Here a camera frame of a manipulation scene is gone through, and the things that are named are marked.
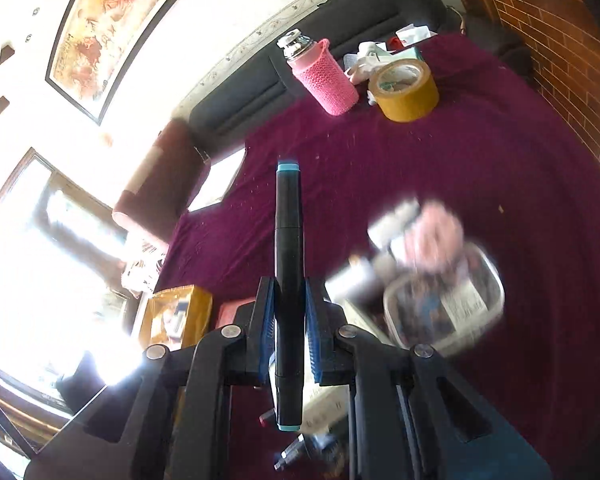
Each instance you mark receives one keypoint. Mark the bottle with pink knitted sleeve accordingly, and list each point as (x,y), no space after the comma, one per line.
(325,80)

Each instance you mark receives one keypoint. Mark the maroon bolster pillow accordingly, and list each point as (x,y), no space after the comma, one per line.
(155,185)

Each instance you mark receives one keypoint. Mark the yellow packet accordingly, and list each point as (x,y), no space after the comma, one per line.
(195,310)

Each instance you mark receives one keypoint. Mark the wooden framed window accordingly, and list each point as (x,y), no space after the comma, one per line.
(40,260)

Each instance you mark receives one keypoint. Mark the white plastic bag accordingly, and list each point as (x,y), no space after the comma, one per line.
(365,60)

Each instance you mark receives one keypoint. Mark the brown brick-pattern wooden cabinet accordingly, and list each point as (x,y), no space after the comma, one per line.
(555,35)

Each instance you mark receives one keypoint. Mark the white bottle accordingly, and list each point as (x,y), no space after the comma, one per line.
(392,225)

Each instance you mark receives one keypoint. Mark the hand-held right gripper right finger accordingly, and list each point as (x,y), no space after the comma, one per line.
(314,332)

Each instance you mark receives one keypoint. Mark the framed wall painting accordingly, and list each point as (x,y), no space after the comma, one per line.
(110,25)

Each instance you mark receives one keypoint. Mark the yellow tape roll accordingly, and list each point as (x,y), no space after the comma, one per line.
(410,102)

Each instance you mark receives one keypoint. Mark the dark grey sofa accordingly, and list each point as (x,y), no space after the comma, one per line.
(240,95)

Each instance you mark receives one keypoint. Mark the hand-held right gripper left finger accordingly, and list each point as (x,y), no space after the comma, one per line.
(266,332)

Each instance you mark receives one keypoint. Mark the pink fluffy item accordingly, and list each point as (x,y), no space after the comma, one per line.
(437,232)

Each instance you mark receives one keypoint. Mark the white paper sheet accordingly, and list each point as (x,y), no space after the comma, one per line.
(220,180)

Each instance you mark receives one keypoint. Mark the white tube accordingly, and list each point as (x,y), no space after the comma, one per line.
(355,280)

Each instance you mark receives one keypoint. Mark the black marker pen teal caps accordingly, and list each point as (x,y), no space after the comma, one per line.
(286,220)

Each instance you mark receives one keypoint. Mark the red packet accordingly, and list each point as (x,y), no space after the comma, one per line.
(232,312)

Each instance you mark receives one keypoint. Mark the white tissue paper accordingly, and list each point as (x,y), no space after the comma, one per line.
(417,34)

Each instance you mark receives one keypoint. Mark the clear plastic container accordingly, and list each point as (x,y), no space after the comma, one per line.
(450,305)

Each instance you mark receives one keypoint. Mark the teal box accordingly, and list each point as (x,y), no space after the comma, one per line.
(410,54)

